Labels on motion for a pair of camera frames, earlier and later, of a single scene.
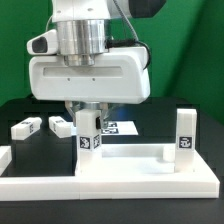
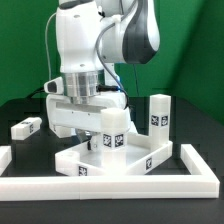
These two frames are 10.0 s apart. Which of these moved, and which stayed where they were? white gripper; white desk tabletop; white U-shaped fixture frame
Moved: white gripper; white desk tabletop
Stayed: white U-shaped fixture frame
